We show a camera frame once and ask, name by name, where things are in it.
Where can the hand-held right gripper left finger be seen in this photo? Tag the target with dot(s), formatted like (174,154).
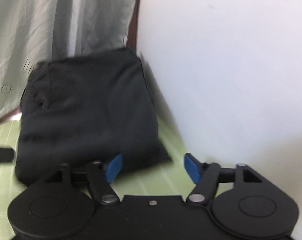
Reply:
(113,168)

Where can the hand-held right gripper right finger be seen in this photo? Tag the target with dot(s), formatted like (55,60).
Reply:
(192,168)

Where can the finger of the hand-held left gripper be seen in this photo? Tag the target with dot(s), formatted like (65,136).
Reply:
(3,155)

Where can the black pants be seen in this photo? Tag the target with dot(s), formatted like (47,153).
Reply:
(91,105)

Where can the green grid mat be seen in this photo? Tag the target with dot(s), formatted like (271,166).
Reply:
(3,180)

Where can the grey printed bed sheet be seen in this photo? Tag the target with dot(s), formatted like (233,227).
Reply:
(53,25)

